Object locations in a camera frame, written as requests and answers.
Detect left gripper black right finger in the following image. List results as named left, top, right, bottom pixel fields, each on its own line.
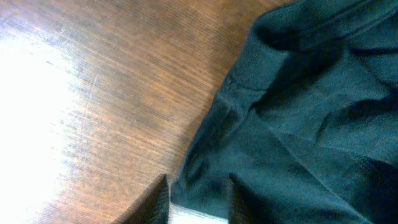
left=228, top=173, right=280, bottom=224

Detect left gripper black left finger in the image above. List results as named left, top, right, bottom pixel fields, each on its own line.
left=112, top=174, right=170, bottom=224

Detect black t-shirt white logo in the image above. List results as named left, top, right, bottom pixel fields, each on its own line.
left=171, top=0, right=397, bottom=223

